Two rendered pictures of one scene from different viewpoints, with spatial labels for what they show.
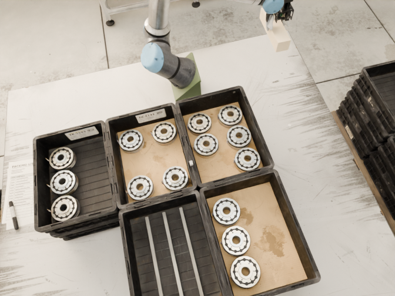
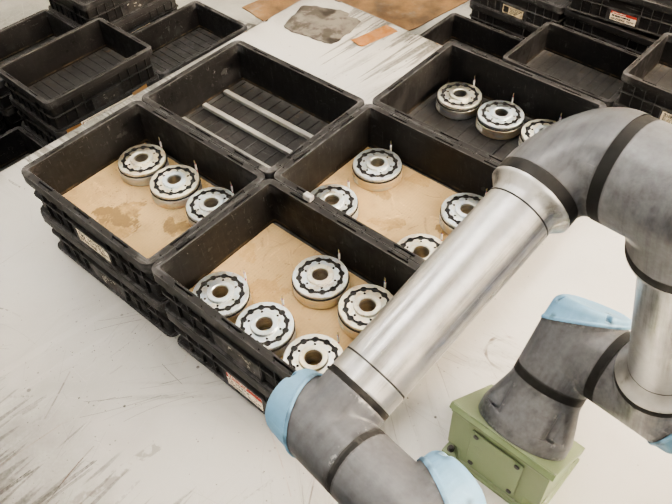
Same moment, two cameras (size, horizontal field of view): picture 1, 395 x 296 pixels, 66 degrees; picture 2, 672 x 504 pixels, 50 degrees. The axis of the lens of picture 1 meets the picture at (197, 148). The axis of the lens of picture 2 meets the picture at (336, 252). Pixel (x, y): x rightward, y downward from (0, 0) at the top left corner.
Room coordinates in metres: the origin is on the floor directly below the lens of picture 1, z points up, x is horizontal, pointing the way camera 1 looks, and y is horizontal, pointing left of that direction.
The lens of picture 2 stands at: (1.23, -0.54, 1.85)
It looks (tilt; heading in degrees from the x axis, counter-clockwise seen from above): 48 degrees down; 141
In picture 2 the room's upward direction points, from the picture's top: 3 degrees counter-clockwise
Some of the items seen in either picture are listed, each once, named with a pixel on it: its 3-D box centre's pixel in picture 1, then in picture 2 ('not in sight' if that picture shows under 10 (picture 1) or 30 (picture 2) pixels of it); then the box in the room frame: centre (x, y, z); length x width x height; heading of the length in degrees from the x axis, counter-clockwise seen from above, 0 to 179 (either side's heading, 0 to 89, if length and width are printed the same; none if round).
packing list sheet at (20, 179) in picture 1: (28, 189); not in sight; (0.53, 0.79, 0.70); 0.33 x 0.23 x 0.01; 7
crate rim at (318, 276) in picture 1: (255, 232); (142, 177); (0.18, -0.16, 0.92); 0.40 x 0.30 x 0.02; 8
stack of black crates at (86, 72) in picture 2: not in sight; (94, 114); (-0.84, 0.11, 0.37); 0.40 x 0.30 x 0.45; 96
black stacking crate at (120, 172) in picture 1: (151, 158); (399, 202); (0.53, 0.19, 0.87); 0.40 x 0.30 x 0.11; 8
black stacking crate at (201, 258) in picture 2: (221, 139); (294, 296); (0.57, -0.10, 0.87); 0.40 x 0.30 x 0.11; 8
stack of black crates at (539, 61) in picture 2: not in sight; (566, 101); (0.18, 1.38, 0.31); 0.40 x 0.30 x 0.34; 7
